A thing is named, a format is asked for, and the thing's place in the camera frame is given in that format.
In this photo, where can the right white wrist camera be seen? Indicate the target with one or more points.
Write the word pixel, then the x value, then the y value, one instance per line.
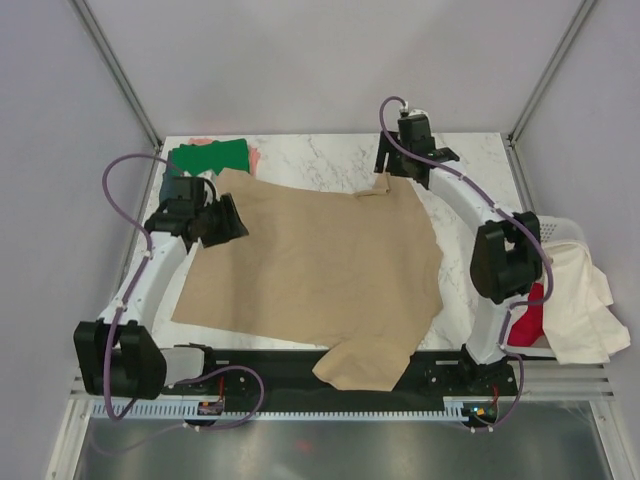
pixel 412 109

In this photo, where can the cream t shirt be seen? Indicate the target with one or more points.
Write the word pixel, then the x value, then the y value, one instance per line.
pixel 577 322

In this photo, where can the folded blue t shirt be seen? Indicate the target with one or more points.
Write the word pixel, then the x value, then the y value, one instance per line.
pixel 166 187

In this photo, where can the aluminium frame post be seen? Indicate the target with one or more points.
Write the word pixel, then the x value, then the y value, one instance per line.
pixel 92 27
pixel 551 69

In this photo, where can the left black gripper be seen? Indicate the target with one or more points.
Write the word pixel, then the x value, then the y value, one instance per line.
pixel 232 226

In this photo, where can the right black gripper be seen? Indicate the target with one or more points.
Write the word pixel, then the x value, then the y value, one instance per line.
pixel 386 146

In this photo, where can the folded pink t shirt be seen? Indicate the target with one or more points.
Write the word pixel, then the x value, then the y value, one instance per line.
pixel 253 152

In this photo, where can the right aluminium frame post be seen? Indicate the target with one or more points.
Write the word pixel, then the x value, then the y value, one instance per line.
pixel 551 69

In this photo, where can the red t shirt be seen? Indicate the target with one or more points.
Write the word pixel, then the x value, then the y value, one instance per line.
pixel 528 329

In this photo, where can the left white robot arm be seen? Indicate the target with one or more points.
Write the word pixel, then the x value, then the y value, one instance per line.
pixel 117 354

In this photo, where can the left aluminium frame post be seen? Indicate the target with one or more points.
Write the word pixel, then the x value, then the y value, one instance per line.
pixel 92 27

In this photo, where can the white cable duct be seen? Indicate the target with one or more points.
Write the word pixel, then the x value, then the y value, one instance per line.
pixel 201 410

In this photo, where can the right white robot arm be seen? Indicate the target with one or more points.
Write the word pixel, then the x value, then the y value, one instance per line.
pixel 507 258

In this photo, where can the folded green t shirt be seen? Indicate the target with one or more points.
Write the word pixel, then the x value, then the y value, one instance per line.
pixel 215 156

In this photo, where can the tan t shirt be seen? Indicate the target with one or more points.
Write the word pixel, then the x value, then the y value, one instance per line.
pixel 354 273

